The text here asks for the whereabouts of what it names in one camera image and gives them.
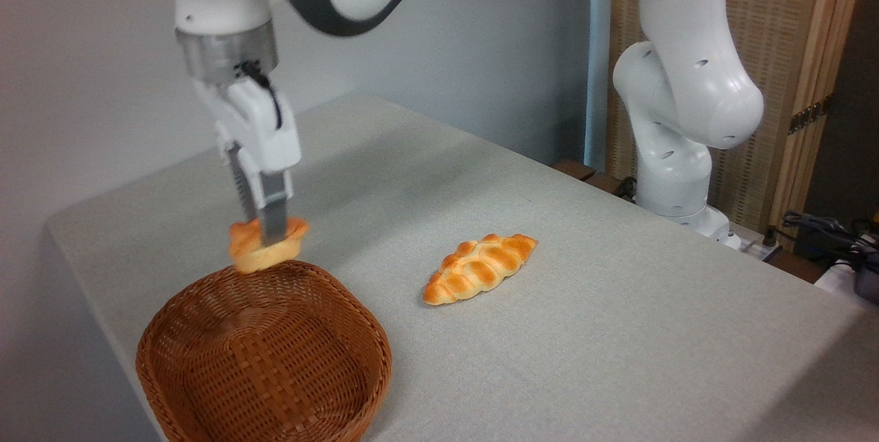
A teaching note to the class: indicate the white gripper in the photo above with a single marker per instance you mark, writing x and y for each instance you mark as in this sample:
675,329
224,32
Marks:
264,126

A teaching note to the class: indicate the small round bread bun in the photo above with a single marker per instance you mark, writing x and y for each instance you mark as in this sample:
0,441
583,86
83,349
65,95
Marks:
250,253

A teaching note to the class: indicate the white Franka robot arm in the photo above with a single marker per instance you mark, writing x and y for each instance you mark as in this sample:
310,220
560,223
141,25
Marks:
687,85

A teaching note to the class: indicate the brown wicker basket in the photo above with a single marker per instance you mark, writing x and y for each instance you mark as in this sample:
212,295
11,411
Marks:
264,359

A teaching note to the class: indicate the long braided bread loaf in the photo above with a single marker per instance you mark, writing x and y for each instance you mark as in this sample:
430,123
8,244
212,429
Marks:
477,269

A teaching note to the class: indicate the dark brown wooden ledge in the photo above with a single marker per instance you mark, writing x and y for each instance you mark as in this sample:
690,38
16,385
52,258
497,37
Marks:
590,178

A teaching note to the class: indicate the light blue vertical pipe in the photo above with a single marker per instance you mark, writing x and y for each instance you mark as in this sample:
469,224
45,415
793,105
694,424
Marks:
597,51

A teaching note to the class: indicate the wood and rattan folding screen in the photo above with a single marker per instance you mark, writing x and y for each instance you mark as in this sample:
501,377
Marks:
790,23

